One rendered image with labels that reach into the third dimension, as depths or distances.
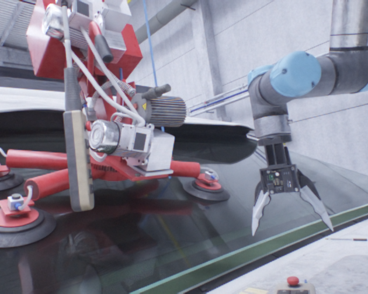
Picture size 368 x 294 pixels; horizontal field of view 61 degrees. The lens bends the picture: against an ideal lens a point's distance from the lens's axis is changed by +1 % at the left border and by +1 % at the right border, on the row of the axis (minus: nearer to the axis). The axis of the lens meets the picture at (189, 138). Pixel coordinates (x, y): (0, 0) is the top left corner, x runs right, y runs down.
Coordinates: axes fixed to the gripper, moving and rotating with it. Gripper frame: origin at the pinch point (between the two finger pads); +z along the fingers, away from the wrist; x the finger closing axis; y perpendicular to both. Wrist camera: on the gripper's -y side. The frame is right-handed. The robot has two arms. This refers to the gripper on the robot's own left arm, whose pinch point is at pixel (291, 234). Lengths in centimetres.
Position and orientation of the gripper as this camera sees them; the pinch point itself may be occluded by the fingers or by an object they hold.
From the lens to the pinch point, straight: 73.2
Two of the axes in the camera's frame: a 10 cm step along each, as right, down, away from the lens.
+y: -3.6, -0.7, -9.3
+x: 9.2, -1.7, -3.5
